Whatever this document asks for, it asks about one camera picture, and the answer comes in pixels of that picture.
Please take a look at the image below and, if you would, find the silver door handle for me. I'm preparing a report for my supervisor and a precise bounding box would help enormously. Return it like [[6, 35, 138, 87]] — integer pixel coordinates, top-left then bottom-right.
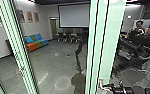
[[18, 65, 26, 76], [97, 78, 107, 90]]

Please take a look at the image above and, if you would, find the dark table with chairs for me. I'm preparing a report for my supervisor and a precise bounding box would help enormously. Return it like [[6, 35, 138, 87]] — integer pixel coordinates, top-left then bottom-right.
[[56, 29, 85, 44]]

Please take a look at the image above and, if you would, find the green framed glass partition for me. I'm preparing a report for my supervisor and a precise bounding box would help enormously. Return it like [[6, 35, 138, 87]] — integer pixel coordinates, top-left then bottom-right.
[[0, 0, 150, 94]]

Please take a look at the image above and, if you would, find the brown wooden door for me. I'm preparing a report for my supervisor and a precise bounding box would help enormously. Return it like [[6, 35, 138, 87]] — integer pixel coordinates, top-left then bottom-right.
[[49, 17, 60, 40]]

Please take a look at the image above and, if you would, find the blue and green sofa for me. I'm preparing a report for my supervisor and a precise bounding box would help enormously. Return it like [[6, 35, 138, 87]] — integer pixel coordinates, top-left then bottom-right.
[[23, 33, 49, 53]]

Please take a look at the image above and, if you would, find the white projection screen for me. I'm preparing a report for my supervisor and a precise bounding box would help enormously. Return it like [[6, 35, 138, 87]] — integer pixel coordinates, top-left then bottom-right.
[[58, 3, 91, 29]]

